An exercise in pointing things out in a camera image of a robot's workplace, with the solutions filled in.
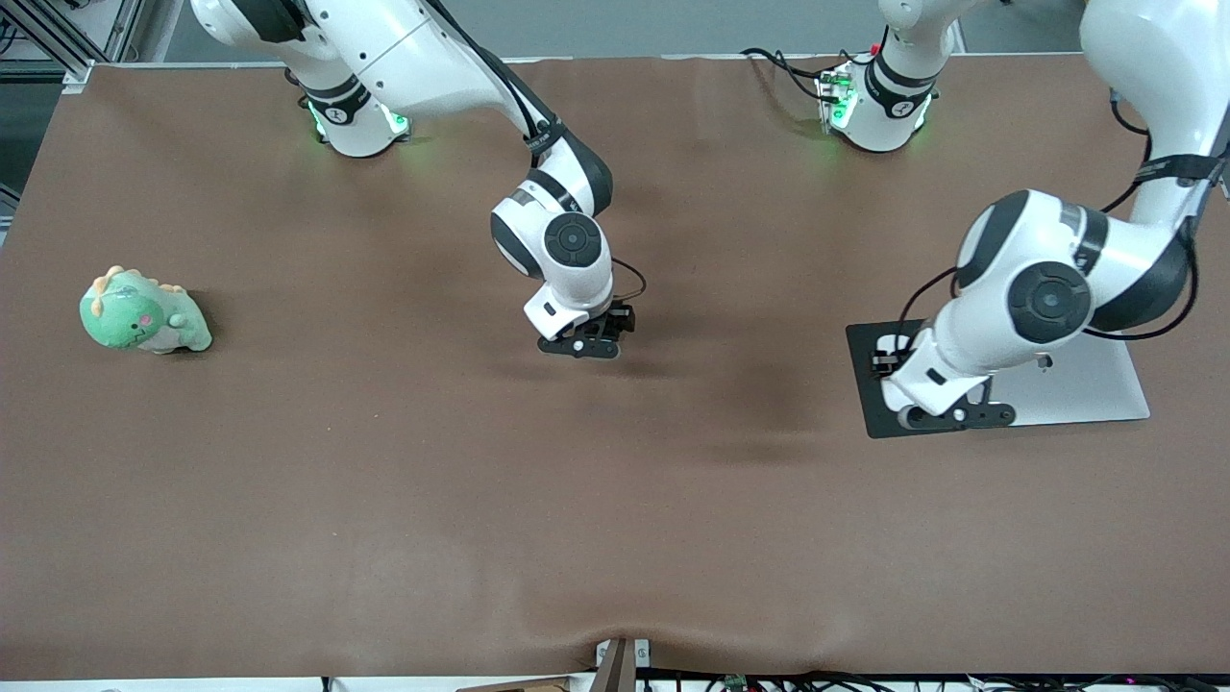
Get black mouse pad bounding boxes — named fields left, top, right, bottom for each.
left=845, top=318, right=963, bottom=440

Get brown table cover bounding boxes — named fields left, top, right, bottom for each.
left=0, top=53, right=1230, bottom=679

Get silver laptop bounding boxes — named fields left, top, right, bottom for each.
left=985, top=332, right=1152, bottom=430

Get green plush dinosaur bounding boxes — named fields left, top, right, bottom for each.
left=79, top=265, right=213, bottom=355

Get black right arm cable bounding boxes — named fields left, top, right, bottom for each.
left=423, top=0, right=647, bottom=304

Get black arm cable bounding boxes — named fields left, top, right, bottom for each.
left=423, top=0, right=647, bottom=304
left=897, top=91, right=1200, bottom=345

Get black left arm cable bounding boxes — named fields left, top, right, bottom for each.
left=897, top=91, right=1200, bottom=345

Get black base cables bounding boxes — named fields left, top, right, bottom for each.
left=740, top=46, right=839, bottom=107

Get camera mount post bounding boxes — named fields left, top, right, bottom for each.
left=594, top=636, right=652, bottom=692

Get aluminium frame rail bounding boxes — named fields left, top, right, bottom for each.
left=0, top=0, right=145, bottom=93

